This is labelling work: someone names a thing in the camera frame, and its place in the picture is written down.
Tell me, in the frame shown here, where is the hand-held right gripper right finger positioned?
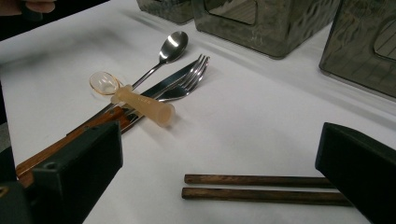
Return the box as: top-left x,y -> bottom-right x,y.
315,121 -> 396,224

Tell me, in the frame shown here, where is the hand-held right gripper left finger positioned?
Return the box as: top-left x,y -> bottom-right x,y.
31,120 -> 124,224

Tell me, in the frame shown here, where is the translucent orange plastic spoon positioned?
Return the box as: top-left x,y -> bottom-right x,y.
89,70 -> 177,129

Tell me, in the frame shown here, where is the brown wooden chopstick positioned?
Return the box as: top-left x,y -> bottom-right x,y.
181,186 -> 355,207
184,173 -> 336,189

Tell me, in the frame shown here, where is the smoky clear plastic bin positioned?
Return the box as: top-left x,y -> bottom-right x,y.
191,0 -> 341,60
318,0 -> 396,99
135,0 -> 195,25

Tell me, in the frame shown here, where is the white table cover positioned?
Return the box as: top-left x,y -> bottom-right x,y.
0,0 -> 396,224

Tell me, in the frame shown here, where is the metal spoon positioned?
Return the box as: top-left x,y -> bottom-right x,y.
92,31 -> 190,120

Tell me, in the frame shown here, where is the wooden-handled table knife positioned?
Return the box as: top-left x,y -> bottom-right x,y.
15,60 -> 200,185

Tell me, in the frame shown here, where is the wooden-handled fork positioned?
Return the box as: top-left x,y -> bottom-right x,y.
18,54 -> 211,189

